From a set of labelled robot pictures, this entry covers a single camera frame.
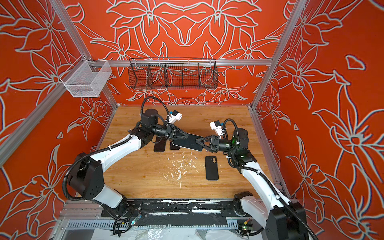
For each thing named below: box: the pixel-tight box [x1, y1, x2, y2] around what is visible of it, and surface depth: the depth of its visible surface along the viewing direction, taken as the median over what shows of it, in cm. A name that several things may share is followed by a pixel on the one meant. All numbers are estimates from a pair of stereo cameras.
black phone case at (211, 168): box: [205, 156, 219, 181], surface depth 88 cm
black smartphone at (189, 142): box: [172, 133, 204, 152], surface depth 68 cm
